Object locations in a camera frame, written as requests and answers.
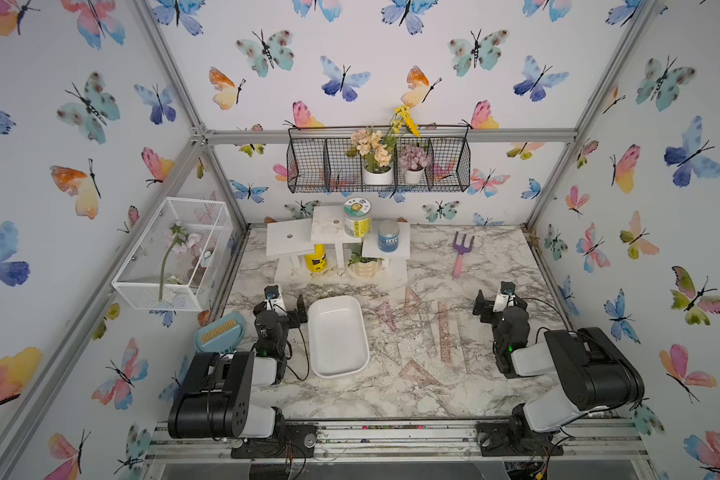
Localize pink straight ruler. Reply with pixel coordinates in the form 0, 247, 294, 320
437, 301, 452, 363

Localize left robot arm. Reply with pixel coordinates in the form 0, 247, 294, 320
167, 295, 308, 440

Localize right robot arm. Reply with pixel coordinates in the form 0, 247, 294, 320
473, 282, 645, 437

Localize white storage box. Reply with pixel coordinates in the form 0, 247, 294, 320
307, 295, 370, 380

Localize blue brush dustpan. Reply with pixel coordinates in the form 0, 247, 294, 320
193, 311, 246, 354

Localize yellow bottle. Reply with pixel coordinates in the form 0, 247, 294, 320
305, 244, 327, 273

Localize purple garden fork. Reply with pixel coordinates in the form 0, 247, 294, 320
452, 232, 475, 279

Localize white stepped display stand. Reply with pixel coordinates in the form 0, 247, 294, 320
266, 205, 411, 286

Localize pink tall triangle ruler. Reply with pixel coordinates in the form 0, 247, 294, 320
403, 286, 422, 315

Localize small plant in cream pot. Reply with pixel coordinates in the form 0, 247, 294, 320
348, 244, 381, 278

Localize pink small triangle ruler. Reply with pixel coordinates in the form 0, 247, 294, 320
398, 359, 442, 386

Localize clear triangle ruler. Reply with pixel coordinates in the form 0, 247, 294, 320
397, 336, 427, 363

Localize pink artificial flower stem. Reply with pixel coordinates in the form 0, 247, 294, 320
158, 221, 201, 302

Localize purple triangle ruler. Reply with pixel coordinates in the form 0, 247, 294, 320
374, 300, 398, 332

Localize green lid jar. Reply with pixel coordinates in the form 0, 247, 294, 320
343, 197, 372, 238

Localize blue can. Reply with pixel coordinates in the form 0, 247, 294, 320
377, 220, 400, 253

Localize purple flowers white pot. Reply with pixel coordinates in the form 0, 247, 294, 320
399, 145, 431, 186

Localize beige flowers white pot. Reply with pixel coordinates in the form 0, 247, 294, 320
347, 128, 397, 186

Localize yellow artificial flowers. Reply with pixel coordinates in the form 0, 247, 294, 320
390, 104, 420, 137

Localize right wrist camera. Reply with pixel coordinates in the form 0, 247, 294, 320
493, 281, 516, 312

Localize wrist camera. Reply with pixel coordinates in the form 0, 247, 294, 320
493, 281, 516, 312
264, 285, 287, 314

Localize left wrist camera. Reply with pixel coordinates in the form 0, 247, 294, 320
264, 285, 287, 314

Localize black wire wall basket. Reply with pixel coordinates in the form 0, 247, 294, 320
286, 125, 471, 194

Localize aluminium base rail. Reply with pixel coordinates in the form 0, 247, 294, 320
146, 418, 648, 464

